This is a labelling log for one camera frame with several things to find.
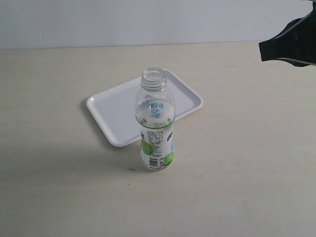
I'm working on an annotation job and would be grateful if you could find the clear plastic drink bottle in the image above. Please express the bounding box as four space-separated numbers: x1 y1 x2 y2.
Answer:
135 68 176 170

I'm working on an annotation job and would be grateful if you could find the white rectangular plastic tray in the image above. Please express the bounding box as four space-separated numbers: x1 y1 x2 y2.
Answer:
86 69 203 148

